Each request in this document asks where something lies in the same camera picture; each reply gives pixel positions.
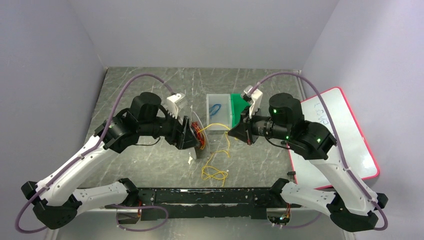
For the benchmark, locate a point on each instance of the clear white plastic bin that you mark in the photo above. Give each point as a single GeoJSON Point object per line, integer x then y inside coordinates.
{"type": "Point", "coordinates": [218, 112]}

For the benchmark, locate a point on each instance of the green plastic bin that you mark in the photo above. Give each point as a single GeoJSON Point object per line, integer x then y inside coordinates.
{"type": "Point", "coordinates": [238, 104]}

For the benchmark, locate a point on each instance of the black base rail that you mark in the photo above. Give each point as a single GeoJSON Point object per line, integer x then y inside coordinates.
{"type": "Point", "coordinates": [190, 203]}

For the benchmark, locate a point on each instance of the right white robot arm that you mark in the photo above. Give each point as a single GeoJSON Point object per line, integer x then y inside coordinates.
{"type": "Point", "coordinates": [352, 206]}

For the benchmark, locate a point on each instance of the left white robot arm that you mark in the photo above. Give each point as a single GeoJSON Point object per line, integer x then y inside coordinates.
{"type": "Point", "coordinates": [59, 198]}

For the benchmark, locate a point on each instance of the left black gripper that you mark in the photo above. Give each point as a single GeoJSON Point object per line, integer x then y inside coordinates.
{"type": "Point", "coordinates": [182, 133]}

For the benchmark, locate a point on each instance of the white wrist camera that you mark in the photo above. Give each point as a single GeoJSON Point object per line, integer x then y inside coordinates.
{"type": "Point", "coordinates": [254, 99]}
{"type": "Point", "coordinates": [175, 103]}

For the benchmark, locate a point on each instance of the pink framed whiteboard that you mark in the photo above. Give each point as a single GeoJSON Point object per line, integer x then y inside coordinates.
{"type": "Point", "coordinates": [355, 147]}

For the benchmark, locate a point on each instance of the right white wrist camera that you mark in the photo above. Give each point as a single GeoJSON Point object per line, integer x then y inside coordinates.
{"type": "Point", "coordinates": [254, 99]}

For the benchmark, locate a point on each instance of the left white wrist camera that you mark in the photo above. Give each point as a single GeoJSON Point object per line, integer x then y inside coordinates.
{"type": "Point", "coordinates": [175, 103]}

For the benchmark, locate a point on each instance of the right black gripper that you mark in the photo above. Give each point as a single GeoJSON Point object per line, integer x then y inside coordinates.
{"type": "Point", "coordinates": [249, 129]}

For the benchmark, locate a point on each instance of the white cable spool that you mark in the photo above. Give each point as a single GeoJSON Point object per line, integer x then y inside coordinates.
{"type": "Point", "coordinates": [203, 150]}

